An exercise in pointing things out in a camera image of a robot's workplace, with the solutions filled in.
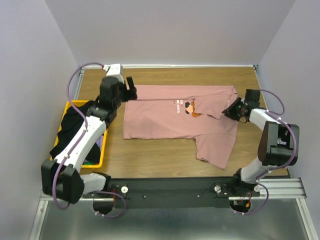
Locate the pink printed t-shirt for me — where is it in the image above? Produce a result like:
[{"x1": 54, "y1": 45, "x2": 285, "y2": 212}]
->
[{"x1": 123, "y1": 85, "x2": 238, "y2": 169}]

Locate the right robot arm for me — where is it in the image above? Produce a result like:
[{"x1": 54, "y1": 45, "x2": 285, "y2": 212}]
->
[{"x1": 214, "y1": 98, "x2": 300, "y2": 196}]

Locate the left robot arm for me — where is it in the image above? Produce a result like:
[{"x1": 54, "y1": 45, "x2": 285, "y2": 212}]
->
[{"x1": 41, "y1": 76, "x2": 138, "y2": 204}]

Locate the black t-shirt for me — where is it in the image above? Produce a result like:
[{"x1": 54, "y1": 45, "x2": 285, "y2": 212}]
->
[{"x1": 49, "y1": 106, "x2": 101, "y2": 164}]

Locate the lavender garment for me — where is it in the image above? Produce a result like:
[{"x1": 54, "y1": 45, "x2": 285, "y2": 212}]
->
[{"x1": 96, "y1": 135, "x2": 104, "y2": 150}]

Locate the green garment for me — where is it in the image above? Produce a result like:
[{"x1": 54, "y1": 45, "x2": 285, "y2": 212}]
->
[{"x1": 82, "y1": 162, "x2": 100, "y2": 168}]

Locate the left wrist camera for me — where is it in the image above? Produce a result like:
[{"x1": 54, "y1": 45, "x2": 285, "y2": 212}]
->
[{"x1": 102, "y1": 63, "x2": 124, "y2": 83}]

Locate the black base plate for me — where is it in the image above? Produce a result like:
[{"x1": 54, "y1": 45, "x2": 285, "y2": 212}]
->
[{"x1": 111, "y1": 177, "x2": 260, "y2": 209}]

